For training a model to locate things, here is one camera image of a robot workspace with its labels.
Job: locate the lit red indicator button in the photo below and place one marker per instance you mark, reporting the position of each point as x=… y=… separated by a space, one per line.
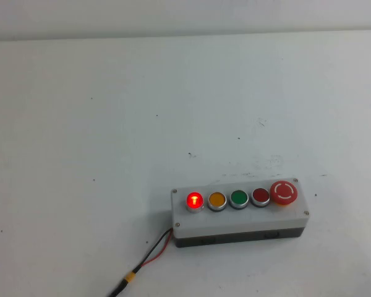
x=195 y=201

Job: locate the yellow push button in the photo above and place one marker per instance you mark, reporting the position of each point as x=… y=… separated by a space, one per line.
x=217 y=200

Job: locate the green push button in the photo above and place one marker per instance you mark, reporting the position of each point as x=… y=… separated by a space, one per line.
x=239 y=198

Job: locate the dark red push button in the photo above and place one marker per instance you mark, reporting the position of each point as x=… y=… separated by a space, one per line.
x=260 y=196

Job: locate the grey push-button control box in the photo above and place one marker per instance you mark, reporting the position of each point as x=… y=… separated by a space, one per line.
x=241 y=222

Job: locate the red mushroom emergency stop button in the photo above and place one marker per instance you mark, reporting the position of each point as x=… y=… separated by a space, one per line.
x=283 y=191

